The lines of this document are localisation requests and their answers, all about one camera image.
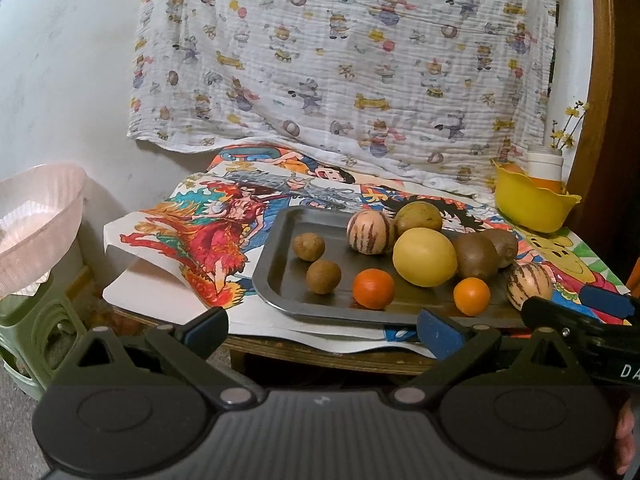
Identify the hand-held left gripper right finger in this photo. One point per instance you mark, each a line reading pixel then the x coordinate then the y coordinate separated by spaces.
pixel 442 334

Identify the yellow plastic bowl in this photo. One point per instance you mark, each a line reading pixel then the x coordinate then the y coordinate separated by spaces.
pixel 530 205

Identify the white paper sheet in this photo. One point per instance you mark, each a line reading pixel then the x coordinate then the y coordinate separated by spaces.
pixel 150 290

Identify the pink plastic basket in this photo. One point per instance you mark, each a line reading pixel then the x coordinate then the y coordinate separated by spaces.
pixel 45 200

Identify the brown wooden board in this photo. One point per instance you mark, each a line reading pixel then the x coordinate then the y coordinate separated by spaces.
pixel 615 110

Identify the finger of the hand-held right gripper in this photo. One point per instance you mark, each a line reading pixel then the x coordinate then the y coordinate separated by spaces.
pixel 555 315
pixel 607 302

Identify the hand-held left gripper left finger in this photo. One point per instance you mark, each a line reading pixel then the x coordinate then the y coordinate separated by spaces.
pixel 202 332

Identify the printed blanket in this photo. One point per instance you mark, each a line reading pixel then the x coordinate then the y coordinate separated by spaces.
pixel 325 85

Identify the large yellow lemon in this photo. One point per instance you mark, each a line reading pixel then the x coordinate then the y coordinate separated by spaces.
pixel 425 257

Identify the brown kiwi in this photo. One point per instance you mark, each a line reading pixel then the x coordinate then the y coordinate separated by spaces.
pixel 506 247
pixel 475 257

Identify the yellow flower sprig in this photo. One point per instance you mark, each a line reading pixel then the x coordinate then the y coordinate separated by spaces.
pixel 571 110

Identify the metal tray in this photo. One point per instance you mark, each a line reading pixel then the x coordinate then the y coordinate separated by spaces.
pixel 282 272

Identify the red dragon coloured drawing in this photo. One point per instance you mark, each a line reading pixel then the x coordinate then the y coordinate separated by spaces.
pixel 210 240

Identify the pale orange fruit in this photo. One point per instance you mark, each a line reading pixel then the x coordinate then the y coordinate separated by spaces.
pixel 512 166

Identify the striped pepino melon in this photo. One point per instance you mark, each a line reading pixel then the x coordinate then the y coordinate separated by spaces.
pixel 530 282
pixel 370 232

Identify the person's right hand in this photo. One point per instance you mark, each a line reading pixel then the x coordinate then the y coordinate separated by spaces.
pixel 627 435

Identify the green plastic stool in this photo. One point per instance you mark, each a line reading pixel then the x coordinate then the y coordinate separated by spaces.
pixel 25 332

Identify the small brown round fruit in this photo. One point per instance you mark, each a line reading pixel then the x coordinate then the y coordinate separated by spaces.
pixel 309 247
pixel 324 276

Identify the small orange tangerine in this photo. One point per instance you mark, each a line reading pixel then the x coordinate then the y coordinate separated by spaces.
pixel 374 288
pixel 472 296

